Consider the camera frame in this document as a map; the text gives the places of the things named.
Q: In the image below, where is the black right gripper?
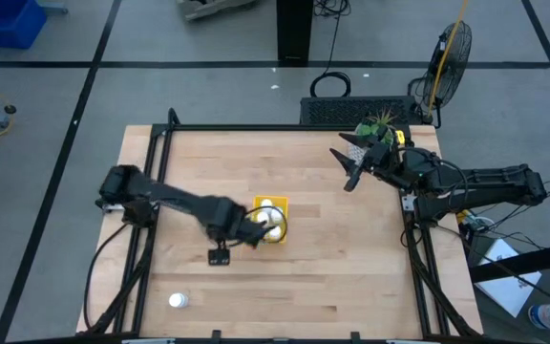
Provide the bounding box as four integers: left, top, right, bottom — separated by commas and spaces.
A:
329, 133, 408, 194

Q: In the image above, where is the yellow plastic basket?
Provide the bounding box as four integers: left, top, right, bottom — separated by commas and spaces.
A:
251, 194, 289, 245

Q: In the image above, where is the white triangle-patterned planter pot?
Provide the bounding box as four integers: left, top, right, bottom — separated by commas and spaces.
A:
349, 121, 399, 161

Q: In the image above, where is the green potted plant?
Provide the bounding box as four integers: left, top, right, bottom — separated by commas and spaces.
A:
355, 108, 398, 144

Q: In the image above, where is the black computer case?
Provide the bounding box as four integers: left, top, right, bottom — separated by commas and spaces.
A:
299, 96, 419, 127

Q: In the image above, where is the small white cup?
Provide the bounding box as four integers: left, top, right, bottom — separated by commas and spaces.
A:
168, 291, 190, 310

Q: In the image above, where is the black floor fan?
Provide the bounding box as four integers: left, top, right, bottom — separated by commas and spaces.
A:
420, 20, 474, 114

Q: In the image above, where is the gray equipment base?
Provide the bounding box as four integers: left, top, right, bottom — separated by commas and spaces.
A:
177, 0, 258, 22

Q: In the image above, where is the black metal beam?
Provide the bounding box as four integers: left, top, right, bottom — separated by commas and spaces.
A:
469, 238, 550, 285

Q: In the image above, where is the white manual booklet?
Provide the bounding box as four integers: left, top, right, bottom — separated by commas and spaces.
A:
475, 237, 542, 319

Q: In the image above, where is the blue plastic bin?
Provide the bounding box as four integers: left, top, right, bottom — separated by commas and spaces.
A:
0, 0, 48, 50

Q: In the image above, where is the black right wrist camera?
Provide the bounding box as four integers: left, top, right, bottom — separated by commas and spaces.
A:
364, 141, 391, 166

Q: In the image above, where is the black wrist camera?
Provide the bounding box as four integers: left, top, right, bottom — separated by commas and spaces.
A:
364, 141, 391, 166
207, 247, 231, 268

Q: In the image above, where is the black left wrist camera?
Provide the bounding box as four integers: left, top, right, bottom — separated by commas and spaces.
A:
207, 247, 231, 268

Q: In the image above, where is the black table frame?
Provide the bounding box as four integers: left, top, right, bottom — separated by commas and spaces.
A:
82, 107, 485, 344

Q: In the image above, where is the black rectangular post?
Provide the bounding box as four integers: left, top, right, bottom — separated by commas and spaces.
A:
276, 0, 315, 64

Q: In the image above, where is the yellow hanging cable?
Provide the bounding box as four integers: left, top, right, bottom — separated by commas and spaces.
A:
427, 0, 470, 118

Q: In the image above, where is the black coiled floor cable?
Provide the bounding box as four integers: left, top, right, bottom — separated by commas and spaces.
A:
308, 0, 353, 99

